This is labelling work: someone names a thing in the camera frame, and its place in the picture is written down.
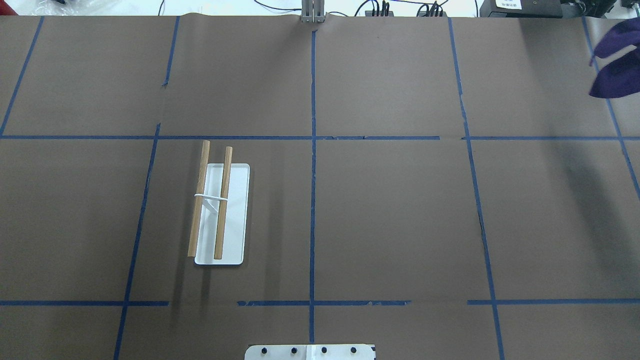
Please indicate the purple microfiber towel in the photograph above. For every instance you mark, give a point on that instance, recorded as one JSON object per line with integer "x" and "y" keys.
{"x": 621, "y": 77}

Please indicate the white towel rack base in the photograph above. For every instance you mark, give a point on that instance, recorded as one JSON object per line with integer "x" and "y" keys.
{"x": 235, "y": 226}

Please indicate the short wooden rack rod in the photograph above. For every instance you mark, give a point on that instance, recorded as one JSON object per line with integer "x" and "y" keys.
{"x": 223, "y": 203}

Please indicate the long wooden rack rod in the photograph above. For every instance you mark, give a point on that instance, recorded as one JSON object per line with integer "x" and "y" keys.
{"x": 200, "y": 188}

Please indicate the upper black orange hub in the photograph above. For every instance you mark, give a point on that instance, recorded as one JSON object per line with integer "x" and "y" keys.
{"x": 379, "y": 9}

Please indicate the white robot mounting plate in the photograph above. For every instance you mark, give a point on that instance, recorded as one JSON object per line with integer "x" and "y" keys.
{"x": 348, "y": 351}

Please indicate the black mini computer box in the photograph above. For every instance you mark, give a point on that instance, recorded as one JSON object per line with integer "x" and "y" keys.
{"x": 521, "y": 9}

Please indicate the aluminium frame post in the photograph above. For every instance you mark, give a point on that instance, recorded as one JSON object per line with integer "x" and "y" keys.
{"x": 313, "y": 11}

